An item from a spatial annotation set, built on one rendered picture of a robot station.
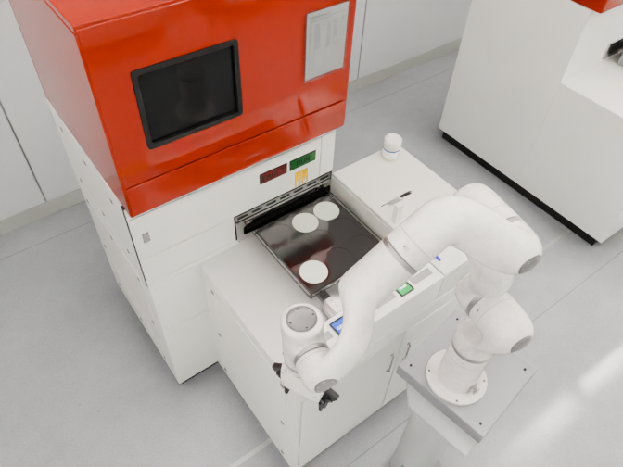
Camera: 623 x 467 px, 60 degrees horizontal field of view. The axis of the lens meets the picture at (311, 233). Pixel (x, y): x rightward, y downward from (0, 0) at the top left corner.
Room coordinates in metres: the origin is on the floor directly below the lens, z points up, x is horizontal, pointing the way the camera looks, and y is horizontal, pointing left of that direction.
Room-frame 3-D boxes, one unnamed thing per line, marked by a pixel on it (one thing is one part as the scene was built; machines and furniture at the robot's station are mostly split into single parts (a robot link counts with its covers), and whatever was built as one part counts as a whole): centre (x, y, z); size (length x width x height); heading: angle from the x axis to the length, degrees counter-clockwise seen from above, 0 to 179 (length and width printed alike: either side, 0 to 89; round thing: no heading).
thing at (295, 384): (0.56, 0.00, 1.31); 0.10 x 0.07 x 0.11; 63
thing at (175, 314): (1.63, 0.47, 0.41); 0.82 x 0.71 x 0.82; 129
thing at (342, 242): (1.31, -0.04, 0.90); 0.34 x 0.34 x 0.01; 39
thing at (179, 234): (1.36, 0.25, 1.02); 0.82 x 0.03 x 0.40; 129
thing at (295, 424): (1.28, -0.17, 0.41); 0.97 x 0.64 x 0.82; 129
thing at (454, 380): (0.80, -0.48, 0.96); 0.19 x 0.19 x 0.18
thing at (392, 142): (1.73, -0.31, 1.01); 0.07 x 0.07 x 0.10
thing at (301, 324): (0.56, 0.00, 1.45); 0.09 x 0.08 x 0.13; 26
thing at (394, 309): (0.99, -0.21, 0.89); 0.55 x 0.09 x 0.14; 129
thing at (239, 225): (1.46, 0.11, 0.89); 0.44 x 0.02 x 0.10; 129
